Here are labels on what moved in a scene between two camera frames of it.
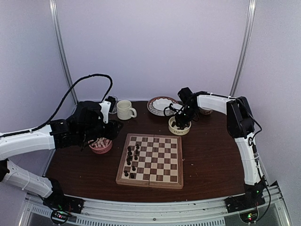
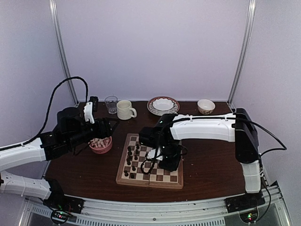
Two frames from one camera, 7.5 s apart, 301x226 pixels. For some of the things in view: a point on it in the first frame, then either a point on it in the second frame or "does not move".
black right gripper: [183, 121] to [173, 166]
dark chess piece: [129, 154] does not move
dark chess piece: [126, 173] does not move
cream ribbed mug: [124, 110] does not move
